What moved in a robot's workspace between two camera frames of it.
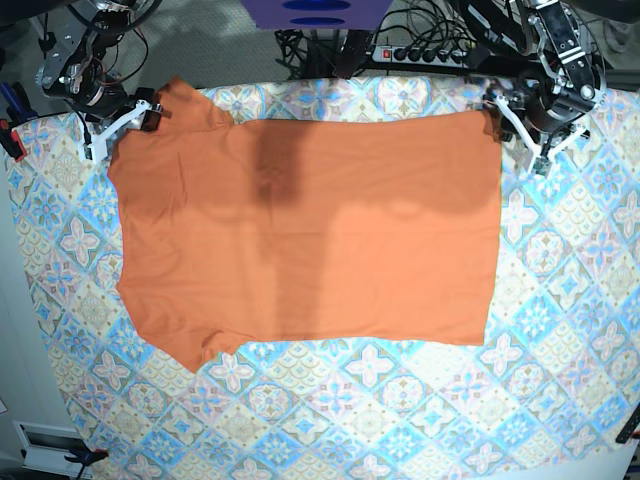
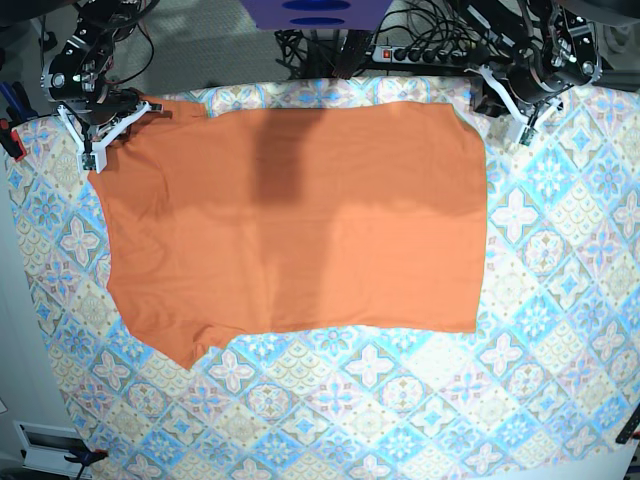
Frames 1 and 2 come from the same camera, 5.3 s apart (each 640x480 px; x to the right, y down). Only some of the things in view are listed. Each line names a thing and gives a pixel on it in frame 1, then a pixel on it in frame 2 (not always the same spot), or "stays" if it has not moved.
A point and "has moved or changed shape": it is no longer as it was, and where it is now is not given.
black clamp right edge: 629,427 stays
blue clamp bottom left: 85,456 stays
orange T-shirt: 379,228 has moved or changed shape
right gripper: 546,111 -> 523,84
